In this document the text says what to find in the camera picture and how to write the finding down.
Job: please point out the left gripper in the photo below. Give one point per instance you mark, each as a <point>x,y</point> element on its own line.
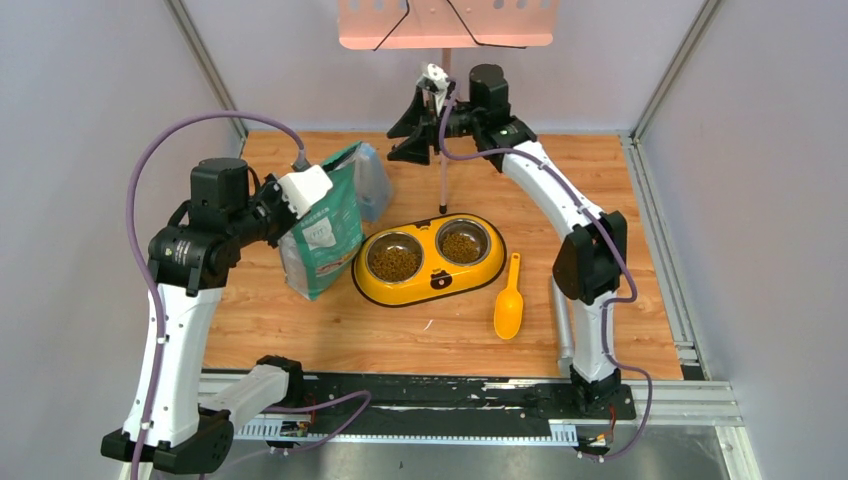
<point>272,216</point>

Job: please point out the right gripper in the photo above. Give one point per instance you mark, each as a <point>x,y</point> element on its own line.
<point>417,120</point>

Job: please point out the green pet food bag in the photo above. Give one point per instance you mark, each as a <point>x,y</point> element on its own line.
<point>316,252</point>

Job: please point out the yellow plastic scoop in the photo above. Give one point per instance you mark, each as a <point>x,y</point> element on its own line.
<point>509,304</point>

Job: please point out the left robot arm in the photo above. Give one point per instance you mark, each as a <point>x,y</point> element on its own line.
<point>189,262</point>

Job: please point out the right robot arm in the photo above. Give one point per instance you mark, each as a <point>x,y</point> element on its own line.
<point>591,261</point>

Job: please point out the yellow double pet bowl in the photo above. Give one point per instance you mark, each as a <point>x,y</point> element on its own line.
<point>438,278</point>

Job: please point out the blue wrapped package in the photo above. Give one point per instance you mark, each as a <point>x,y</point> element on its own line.
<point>372,184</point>

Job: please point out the pink music stand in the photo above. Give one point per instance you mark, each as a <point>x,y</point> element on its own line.
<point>445,25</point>

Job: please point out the brown kibble in bowls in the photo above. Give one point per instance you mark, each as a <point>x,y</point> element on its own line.
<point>397,256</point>

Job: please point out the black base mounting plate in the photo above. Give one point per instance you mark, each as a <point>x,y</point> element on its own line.
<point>557,400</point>

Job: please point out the grey metal tube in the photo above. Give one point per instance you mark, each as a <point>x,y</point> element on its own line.
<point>562,320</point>

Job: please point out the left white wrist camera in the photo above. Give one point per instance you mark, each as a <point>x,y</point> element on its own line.
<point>303,190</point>

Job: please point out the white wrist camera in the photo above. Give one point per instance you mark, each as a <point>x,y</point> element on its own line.
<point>433,79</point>
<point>303,190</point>

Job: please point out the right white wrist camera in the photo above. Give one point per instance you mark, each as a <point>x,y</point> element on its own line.
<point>433,79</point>

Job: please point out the slotted cable duct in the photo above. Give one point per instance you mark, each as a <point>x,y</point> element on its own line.
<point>499,428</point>

